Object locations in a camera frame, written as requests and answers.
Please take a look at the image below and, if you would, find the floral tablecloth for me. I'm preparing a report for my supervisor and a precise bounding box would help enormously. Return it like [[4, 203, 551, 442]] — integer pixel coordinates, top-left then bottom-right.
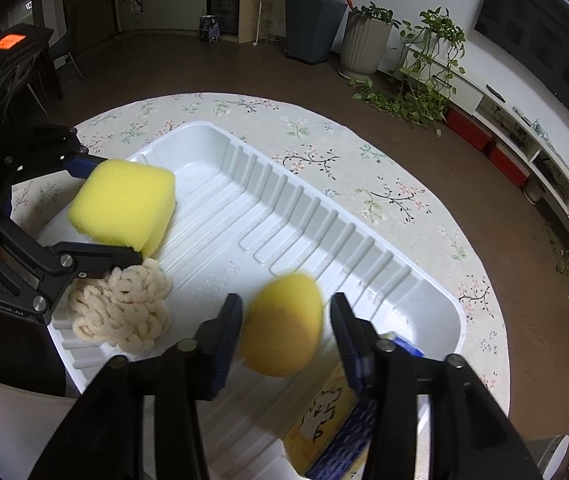
[[9, 91, 511, 421]]

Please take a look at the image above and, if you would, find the blue patterned box on floor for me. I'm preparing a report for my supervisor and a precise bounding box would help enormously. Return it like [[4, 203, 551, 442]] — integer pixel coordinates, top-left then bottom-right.
[[199, 14, 220, 44]]

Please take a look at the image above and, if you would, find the red storage box left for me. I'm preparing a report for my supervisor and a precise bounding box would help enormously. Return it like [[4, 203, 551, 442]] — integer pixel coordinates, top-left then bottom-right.
[[446, 108, 493, 151]]

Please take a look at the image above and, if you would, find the red storage box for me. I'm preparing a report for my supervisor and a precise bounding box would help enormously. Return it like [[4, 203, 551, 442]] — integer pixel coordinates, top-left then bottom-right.
[[488, 143, 531, 188], [446, 108, 493, 151]]

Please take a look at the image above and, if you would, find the translucent plastic container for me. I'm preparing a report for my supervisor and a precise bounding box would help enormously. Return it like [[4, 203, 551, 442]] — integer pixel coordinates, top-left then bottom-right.
[[0, 384, 75, 479]]

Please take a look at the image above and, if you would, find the red storage box right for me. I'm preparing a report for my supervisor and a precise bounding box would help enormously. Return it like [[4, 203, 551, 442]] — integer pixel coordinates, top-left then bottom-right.
[[488, 143, 531, 188]]

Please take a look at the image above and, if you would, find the cream chenille noodle pad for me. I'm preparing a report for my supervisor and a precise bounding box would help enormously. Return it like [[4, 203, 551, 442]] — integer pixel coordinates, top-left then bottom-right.
[[66, 258, 173, 354]]

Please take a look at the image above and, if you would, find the blue yellow tissue pack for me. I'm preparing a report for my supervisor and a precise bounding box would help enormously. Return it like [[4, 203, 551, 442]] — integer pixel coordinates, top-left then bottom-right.
[[282, 331, 425, 480]]

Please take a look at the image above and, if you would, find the white plastic tray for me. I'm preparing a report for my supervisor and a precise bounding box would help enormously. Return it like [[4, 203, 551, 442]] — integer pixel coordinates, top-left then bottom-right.
[[36, 120, 468, 480]]

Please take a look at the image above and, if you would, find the grey cylindrical bin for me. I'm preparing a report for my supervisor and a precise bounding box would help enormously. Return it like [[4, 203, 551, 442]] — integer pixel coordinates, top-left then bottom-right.
[[525, 434, 569, 480]]

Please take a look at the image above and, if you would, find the small yellow square sponge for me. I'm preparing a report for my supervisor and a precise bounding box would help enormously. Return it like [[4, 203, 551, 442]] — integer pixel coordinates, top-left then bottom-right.
[[68, 159, 176, 257]]

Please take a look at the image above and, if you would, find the trailing green vine plant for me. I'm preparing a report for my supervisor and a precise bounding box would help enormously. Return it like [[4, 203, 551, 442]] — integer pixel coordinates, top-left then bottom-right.
[[349, 3, 467, 129]]

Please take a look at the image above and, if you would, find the white TV console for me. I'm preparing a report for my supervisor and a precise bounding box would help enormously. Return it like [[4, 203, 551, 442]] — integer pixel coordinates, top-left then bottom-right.
[[409, 44, 569, 261]]

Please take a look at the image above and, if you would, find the plant in white ribbed pot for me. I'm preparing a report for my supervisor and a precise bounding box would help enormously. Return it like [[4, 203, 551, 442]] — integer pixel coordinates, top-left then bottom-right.
[[339, 0, 400, 79]]

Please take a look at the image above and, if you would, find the round tan sponge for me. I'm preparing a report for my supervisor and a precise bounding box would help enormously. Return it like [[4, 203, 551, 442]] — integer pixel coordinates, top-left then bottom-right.
[[240, 273, 323, 377]]

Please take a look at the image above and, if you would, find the tall plant in dark pot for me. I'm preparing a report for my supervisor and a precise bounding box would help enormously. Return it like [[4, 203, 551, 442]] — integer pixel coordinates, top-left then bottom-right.
[[260, 0, 347, 65]]

